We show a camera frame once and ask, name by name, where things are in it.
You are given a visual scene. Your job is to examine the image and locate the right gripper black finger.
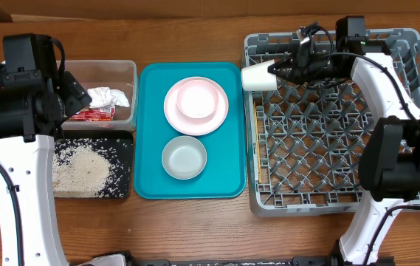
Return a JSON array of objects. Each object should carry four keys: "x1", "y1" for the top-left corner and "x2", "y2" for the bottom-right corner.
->
[
  {"x1": 268, "y1": 68, "x2": 298, "y2": 83},
  {"x1": 268, "y1": 56, "x2": 294, "y2": 71}
]

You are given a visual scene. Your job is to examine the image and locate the white cup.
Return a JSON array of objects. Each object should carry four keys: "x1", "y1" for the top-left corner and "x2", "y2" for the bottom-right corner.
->
[{"x1": 241, "y1": 60, "x2": 277, "y2": 92}]

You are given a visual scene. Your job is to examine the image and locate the white napkin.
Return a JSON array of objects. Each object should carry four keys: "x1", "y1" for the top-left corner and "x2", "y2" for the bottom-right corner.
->
[{"x1": 87, "y1": 86, "x2": 130, "y2": 108}]

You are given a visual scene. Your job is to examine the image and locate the red snack wrapper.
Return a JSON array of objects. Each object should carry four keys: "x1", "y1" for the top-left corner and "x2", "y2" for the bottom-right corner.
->
[{"x1": 71, "y1": 106, "x2": 115, "y2": 121}]

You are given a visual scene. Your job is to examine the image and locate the white rice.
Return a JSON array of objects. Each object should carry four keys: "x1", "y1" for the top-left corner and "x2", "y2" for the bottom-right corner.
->
[{"x1": 52, "y1": 138, "x2": 131, "y2": 198}]

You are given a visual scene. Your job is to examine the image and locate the small pink plate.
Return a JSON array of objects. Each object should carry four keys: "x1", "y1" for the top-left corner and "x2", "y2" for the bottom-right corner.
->
[{"x1": 177, "y1": 79, "x2": 218, "y2": 119}]

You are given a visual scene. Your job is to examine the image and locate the grey bowl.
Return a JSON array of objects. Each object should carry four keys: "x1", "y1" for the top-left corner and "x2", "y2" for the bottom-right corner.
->
[{"x1": 162, "y1": 135, "x2": 207, "y2": 180}]

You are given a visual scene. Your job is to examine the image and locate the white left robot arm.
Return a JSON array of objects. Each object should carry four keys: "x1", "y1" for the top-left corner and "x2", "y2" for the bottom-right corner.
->
[{"x1": 0, "y1": 33, "x2": 92, "y2": 265}]

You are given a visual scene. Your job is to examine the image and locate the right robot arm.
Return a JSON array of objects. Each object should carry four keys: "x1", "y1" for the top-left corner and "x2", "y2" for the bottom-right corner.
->
[{"x1": 267, "y1": 16, "x2": 420, "y2": 265}]

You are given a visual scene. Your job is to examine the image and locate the wooden chopstick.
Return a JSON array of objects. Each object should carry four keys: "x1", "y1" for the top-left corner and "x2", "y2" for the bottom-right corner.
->
[
  {"x1": 254, "y1": 106, "x2": 263, "y2": 184},
  {"x1": 252, "y1": 100, "x2": 261, "y2": 183}
]

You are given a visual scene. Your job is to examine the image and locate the grey dish rack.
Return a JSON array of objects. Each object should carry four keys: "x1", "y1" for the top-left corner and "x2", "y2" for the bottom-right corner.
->
[{"x1": 242, "y1": 28, "x2": 420, "y2": 217}]

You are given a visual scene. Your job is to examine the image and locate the black tray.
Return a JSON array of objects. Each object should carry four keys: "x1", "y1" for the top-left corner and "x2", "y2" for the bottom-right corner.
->
[{"x1": 52, "y1": 129, "x2": 135, "y2": 200}]

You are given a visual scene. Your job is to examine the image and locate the clear plastic storage bin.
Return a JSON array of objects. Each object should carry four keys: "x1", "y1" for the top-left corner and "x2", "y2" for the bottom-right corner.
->
[{"x1": 62, "y1": 60, "x2": 139, "y2": 132}]

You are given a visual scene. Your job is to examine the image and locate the large white plate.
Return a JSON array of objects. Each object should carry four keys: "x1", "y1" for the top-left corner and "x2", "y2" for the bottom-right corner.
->
[{"x1": 164, "y1": 76, "x2": 229, "y2": 136}]

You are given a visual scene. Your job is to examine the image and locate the teal plastic tray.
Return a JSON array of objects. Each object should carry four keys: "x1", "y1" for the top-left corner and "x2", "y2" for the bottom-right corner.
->
[{"x1": 134, "y1": 62, "x2": 247, "y2": 200}]

